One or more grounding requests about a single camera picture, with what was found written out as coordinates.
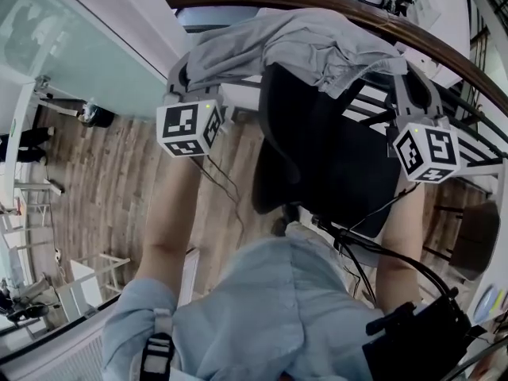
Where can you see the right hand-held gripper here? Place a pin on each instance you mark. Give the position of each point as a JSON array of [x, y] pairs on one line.
[[432, 153]]

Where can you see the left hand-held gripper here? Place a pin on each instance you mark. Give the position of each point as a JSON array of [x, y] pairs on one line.
[[178, 123]]

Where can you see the grey clothes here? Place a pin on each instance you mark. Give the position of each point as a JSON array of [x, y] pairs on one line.
[[293, 42]]

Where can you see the person's right forearm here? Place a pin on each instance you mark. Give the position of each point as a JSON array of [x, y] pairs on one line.
[[401, 252]]

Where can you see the person's left forearm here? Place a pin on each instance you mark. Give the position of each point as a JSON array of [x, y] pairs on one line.
[[170, 220]]

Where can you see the black office chair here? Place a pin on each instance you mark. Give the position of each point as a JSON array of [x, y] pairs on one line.
[[28, 312]]

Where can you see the black metal railing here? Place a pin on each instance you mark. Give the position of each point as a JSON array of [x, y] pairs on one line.
[[468, 137]]

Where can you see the black waste bin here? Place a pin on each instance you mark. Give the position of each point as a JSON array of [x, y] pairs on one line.
[[98, 115]]

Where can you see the teal glass panel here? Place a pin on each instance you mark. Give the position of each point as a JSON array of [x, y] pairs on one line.
[[79, 54]]

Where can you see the brown wooden handrail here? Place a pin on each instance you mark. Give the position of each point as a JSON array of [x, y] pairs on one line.
[[317, 0]]

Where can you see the white desk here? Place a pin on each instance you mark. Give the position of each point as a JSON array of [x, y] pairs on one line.
[[16, 125]]

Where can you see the small yellow object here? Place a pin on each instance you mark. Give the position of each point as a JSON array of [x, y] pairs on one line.
[[498, 300]]

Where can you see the light blue round plate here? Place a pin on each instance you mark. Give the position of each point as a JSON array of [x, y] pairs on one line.
[[484, 306]]

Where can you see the white side table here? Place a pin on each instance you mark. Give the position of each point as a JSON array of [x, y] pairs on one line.
[[83, 276]]

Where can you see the person's light blue shirt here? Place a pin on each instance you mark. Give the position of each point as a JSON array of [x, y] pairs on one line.
[[270, 312]]

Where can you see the glass partition with blinds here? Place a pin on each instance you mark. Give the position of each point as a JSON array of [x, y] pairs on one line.
[[47, 355]]

